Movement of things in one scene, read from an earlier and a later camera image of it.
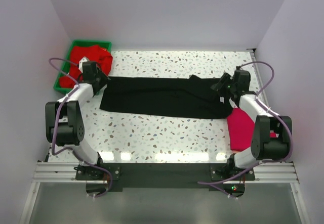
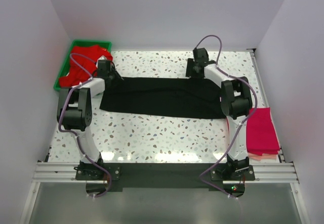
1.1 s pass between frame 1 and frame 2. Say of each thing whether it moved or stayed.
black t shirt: stayed
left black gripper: moved
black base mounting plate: stayed
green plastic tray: stayed
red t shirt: stayed
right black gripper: moved
